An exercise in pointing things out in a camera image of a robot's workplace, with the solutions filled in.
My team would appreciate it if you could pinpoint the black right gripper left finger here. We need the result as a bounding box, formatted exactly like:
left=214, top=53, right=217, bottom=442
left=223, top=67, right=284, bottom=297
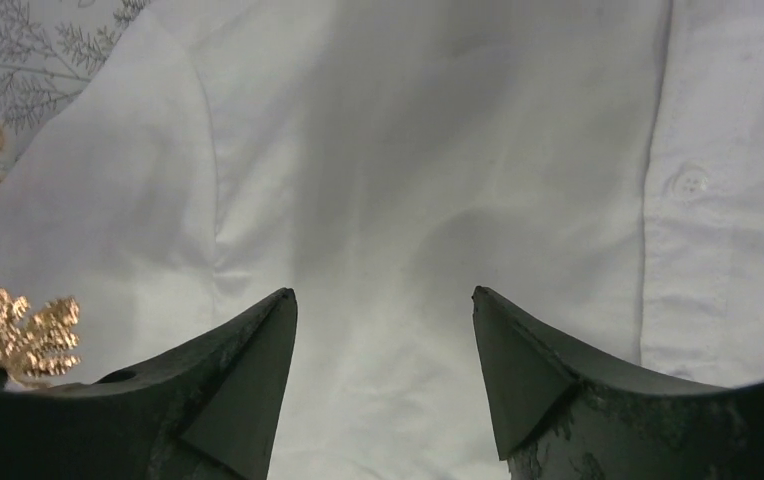
left=0, top=288, right=297, bottom=479

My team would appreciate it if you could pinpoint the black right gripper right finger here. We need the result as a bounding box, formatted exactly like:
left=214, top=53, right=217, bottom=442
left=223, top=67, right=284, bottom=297
left=473, top=287, right=764, bottom=479

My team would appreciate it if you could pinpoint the sparkly flower brooch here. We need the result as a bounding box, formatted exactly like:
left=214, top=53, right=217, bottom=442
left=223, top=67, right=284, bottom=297
left=0, top=287, right=81, bottom=388

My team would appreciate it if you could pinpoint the white shirt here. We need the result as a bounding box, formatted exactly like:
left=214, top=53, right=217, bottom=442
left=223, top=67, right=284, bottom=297
left=0, top=1, right=764, bottom=479

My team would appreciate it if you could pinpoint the floral patterned table mat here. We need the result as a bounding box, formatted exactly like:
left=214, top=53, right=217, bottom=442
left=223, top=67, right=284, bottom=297
left=0, top=0, right=147, bottom=182

